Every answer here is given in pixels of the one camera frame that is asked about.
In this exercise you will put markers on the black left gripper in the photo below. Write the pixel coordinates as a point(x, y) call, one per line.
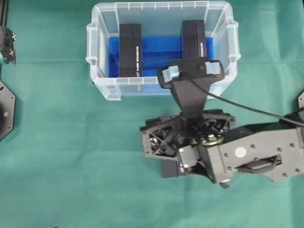
point(7, 51)

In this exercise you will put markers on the green table cloth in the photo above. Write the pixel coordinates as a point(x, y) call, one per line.
point(75, 160)

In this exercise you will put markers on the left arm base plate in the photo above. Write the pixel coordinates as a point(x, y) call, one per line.
point(7, 110)

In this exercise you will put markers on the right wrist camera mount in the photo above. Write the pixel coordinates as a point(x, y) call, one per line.
point(189, 81)

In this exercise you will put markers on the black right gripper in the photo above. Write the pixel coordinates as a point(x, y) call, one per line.
point(164, 136)

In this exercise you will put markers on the black box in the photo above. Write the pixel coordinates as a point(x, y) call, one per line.
point(130, 50)
point(193, 39)
point(170, 169)

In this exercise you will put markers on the blue foam case liner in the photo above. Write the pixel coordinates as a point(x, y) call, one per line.
point(156, 53)

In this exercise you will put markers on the clear plastic storage case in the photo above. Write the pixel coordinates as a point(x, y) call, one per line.
point(160, 19)

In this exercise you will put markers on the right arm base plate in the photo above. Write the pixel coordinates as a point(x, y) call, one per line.
point(301, 100)

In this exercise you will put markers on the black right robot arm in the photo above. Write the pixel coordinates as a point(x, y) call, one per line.
point(213, 146)

